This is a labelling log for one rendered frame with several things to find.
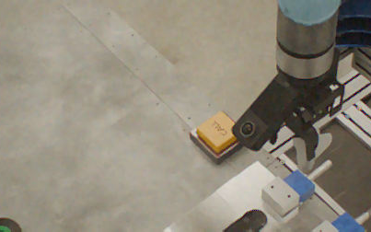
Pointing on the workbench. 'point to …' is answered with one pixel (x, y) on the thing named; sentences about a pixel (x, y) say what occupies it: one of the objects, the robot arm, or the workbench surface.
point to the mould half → (222, 202)
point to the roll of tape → (0, 226)
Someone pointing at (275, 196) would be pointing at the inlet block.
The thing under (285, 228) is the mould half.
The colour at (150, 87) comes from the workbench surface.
